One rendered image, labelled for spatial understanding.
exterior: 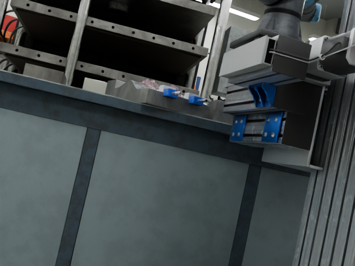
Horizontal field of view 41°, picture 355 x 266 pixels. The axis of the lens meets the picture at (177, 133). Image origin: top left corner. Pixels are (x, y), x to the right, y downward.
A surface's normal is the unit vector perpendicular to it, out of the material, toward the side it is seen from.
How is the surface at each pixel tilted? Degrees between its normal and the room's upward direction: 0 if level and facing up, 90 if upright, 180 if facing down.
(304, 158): 90
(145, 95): 90
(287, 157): 90
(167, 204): 90
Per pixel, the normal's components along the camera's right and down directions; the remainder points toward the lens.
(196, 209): 0.18, -0.03
